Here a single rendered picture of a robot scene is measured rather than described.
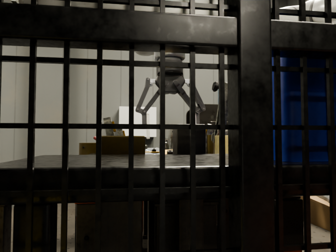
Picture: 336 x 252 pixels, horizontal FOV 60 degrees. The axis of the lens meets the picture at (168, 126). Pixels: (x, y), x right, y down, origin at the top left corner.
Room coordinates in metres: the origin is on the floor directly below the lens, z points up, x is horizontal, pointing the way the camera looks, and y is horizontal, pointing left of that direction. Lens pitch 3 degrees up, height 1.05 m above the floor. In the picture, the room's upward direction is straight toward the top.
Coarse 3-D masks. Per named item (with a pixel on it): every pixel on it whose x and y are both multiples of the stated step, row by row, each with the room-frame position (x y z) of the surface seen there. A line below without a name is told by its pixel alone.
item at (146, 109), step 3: (165, 81) 0.79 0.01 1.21; (165, 84) 0.79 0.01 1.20; (159, 87) 0.79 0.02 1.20; (156, 93) 0.79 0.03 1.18; (153, 96) 0.79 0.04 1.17; (156, 96) 0.79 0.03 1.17; (150, 99) 0.79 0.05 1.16; (153, 99) 0.79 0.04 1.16; (150, 102) 0.79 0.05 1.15; (153, 102) 0.79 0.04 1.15; (147, 105) 0.79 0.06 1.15; (150, 105) 0.79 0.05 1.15; (144, 108) 0.79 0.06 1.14; (147, 108) 0.79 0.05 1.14; (144, 111) 0.78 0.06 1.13
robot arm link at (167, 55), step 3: (156, 54) 0.78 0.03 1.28; (159, 54) 0.77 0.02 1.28; (165, 54) 0.77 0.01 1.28; (168, 54) 0.76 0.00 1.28; (171, 54) 0.76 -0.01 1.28; (174, 54) 0.77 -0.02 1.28; (177, 54) 0.77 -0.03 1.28; (180, 54) 0.78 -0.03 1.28; (183, 54) 0.79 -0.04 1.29; (156, 57) 0.79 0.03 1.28; (159, 57) 0.79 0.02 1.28; (165, 57) 0.78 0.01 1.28; (168, 57) 0.78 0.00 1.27; (171, 57) 0.78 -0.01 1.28; (174, 57) 0.78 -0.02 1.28; (177, 57) 0.79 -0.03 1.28; (180, 57) 0.79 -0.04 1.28; (183, 57) 0.79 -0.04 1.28; (156, 60) 0.82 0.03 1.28
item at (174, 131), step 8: (176, 136) 0.49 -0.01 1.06; (184, 136) 0.49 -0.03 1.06; (200, 136) 0.49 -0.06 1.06; (176, 144) 0.49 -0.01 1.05; (184, 144) 0.49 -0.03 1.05; (200, 144) 0.49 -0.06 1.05; (176, 152) 0.49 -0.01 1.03; (184, 152) 0.49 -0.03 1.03; (200, 152) 0.49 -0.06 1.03; (176, 200) 0.52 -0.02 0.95; (184, 200) 0.49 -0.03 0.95; (200, 200) 0.50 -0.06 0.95; (176, 208) 0.52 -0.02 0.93; (184, 208) 0.49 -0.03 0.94; (200, 208) 0.50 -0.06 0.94; (176, 216) 0.52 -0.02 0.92; (184, 216) 0.49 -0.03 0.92; (200, 216) 0.50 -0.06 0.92; (176, 224) 0.52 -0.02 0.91; (184, 224) 0.49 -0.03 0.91; (200, 224) 0.50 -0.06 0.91; (176, 232) 0.52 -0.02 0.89; (184, 232) 0.49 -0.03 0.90; (200, 232) 0.50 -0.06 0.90; (176, 240) 0.52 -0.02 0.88; (184, 240) 0.49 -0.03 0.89; (200, 240) 0.50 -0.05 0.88; (176, 248) 0.52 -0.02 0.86; (184, 248) 0.49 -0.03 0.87; (200, 248) 0.50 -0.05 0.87
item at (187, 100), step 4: (176, 80) 0.79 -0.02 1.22; (176, 84) 0.79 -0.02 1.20; (180, 88) 0.79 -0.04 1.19; (180, 92) 0.80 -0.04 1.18; (184, 92) 0.80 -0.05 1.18; (184, 96) 0.80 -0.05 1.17; (188, 96) 0.80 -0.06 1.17; (184, 100) 0.82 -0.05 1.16; (188, 100) 0.80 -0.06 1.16; (188, 104) 0.81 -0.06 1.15; (196, 108) 0.81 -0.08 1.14; (196, 112) 0.80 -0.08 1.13
